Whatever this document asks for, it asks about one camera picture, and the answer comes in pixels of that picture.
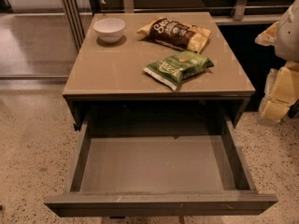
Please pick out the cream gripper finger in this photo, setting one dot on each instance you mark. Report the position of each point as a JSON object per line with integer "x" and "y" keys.
{"x": 268, "y": 36}
{"x": 273, "y": 111}

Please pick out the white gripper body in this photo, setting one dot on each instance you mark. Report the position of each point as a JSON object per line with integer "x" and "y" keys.
{"x": 288, "y": 34}

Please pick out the green jalapeno chip bag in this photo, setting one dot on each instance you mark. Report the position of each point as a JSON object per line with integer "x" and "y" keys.
{"x": 173, "y": 69}

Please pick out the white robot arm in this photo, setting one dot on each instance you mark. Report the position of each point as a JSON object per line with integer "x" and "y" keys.
{"x": 286, "y": 47}

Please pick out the brown chip bag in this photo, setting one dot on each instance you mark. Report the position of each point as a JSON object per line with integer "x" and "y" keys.
{"x": 176, "y": 35}

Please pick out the open grey top drawer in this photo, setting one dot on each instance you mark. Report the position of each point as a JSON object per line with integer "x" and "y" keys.
{"x": 196, "y": 169}

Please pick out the white ceramic bowl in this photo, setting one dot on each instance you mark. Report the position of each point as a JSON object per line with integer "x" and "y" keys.
{"x": 109, "y": 30}

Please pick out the metal shelf bracket rail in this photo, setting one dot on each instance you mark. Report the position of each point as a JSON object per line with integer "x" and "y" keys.
{"x": 224, "y": 11}

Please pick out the metal frame post left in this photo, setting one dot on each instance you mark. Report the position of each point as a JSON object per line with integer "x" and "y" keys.
{"x": 74, "y": 21}

